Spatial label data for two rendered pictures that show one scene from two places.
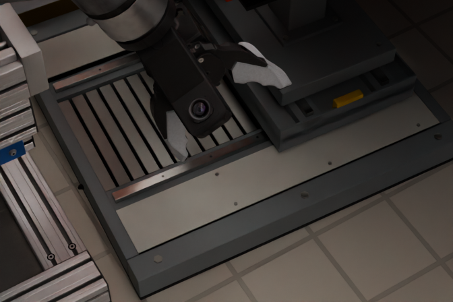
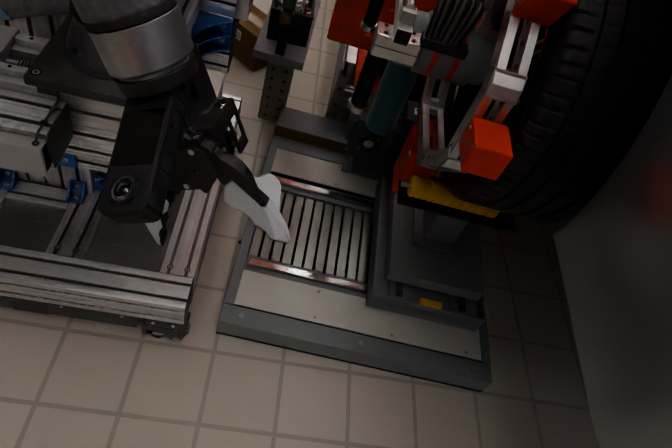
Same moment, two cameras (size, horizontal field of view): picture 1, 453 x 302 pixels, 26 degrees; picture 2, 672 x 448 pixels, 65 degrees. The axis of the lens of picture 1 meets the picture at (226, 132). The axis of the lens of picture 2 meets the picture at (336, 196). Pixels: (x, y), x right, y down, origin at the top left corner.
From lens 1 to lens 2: 0.62 m
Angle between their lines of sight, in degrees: 13
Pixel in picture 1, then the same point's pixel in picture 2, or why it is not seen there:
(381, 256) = (381, 419)
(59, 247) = (180, 264)
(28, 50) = not seen: hidden behind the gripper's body
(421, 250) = (409, 435)
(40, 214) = (187, 237)
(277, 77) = (271, 225)
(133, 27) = (115, 61)
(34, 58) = not seen: hidden behind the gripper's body
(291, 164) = (367, 318)
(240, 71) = (233, 193)
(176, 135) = not seen: hidden behind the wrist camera
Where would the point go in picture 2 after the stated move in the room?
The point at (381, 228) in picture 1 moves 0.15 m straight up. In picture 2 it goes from (395, 401) to (413, 382)
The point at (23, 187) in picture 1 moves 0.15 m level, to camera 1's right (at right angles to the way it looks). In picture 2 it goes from (193, 216) to (233, 246)
